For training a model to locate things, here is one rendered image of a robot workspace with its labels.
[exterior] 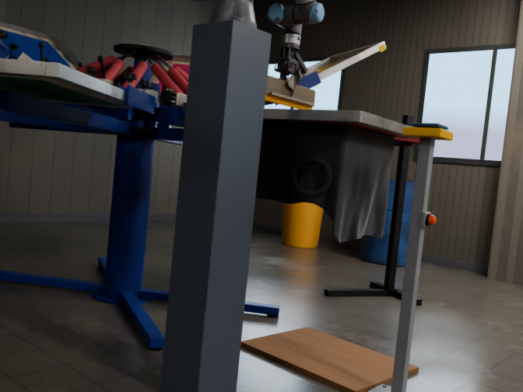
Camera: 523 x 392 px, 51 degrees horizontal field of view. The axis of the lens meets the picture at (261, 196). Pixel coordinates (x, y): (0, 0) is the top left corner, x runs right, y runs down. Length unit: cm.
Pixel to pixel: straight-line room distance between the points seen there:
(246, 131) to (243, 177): 15
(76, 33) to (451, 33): 373
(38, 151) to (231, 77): 433
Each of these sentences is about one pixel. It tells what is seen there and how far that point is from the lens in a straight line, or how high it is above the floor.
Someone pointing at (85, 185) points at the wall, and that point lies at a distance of 615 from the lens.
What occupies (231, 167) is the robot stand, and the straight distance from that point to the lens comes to 170.
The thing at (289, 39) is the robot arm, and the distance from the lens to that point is 237.
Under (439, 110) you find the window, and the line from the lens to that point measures 564.
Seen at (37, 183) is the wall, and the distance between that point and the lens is 589.
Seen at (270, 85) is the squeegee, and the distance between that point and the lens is 224.
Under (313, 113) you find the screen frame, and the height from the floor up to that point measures 98.
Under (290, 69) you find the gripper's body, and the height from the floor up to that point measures 118.
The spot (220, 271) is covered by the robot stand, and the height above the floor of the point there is 44.
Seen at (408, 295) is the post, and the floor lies 39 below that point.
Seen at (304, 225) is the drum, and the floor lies 22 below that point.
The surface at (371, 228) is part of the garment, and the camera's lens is 230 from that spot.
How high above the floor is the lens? 77
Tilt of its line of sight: 3 degrees down
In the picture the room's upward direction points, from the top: 6 degrees clockwise
